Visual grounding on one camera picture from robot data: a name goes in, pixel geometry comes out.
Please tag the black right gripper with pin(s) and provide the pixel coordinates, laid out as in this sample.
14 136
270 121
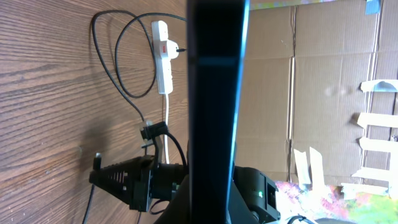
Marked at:
138 181

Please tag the Samsung Galaxy smartphone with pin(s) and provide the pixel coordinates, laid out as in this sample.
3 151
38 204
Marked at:
216 42

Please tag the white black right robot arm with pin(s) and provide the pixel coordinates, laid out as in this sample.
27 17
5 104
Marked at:
248 193

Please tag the white USB charger plug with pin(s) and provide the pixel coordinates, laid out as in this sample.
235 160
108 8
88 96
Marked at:
168 49

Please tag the white power strip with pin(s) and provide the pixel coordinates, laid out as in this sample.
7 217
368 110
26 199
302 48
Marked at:
160 37

